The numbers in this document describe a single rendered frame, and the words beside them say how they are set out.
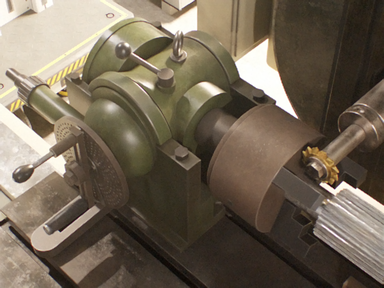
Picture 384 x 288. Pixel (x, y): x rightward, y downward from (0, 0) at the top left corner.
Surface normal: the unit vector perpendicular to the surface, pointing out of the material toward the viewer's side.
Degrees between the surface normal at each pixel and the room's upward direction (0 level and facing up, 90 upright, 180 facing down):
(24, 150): 0
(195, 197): 90
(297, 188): 35
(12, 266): 0
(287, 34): 90
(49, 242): 4
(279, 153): 17
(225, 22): 90
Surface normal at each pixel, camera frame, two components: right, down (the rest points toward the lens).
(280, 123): 0.16, -0.76
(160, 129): 0.61, 0.10
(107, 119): -0.40, -0.16
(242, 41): 0.71, 0.53
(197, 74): 0.42, -0.23
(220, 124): -0.22, -0.45
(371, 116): 0.17, -0.51
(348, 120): -0.70, 0.54
